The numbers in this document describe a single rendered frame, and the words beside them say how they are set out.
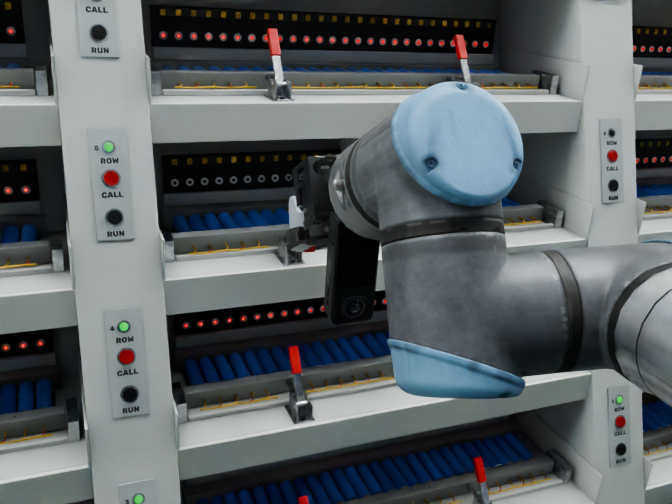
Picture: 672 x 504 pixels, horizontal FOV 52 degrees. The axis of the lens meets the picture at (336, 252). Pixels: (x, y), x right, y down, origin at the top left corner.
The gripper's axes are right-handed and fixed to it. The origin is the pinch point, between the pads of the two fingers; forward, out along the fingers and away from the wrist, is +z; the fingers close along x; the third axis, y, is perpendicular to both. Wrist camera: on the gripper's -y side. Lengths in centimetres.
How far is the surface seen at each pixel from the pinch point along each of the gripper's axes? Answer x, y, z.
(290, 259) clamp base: 0.1, -0.5, 6.3
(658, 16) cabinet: -80, 40, 17
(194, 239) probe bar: 11.1, 3.4, 9.7
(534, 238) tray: -36.7, -0.8, 6.4
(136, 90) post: 17.2, 19.2, 0.6
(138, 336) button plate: 19.2, -7.7, 5.7
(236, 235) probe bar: 5.8, 3.5, 9.7
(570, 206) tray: -44.3, 3.5, 6.8
